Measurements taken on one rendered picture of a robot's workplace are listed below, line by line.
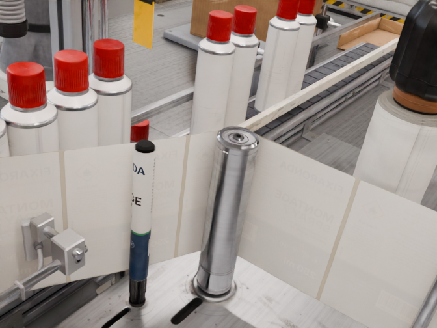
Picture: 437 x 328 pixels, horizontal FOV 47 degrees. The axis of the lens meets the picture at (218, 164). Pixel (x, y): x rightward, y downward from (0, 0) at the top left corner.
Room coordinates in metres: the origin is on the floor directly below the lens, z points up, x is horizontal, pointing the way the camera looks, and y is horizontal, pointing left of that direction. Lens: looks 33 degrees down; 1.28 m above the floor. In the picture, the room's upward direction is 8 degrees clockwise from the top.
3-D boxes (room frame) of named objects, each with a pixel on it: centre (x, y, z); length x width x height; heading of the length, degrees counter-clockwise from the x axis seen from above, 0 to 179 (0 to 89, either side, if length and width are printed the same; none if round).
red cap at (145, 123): (0.75, 0.14, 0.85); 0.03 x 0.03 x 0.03
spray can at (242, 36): (0.72, -0.01, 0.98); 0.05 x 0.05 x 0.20
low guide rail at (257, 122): (0.82, -0.12, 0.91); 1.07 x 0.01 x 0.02; 147
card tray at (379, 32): (1.44, -0.47, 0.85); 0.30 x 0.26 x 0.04; 147
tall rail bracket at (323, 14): (1.17, -0.21, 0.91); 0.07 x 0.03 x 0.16; 57
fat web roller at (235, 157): (0.38, -0.01, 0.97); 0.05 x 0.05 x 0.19
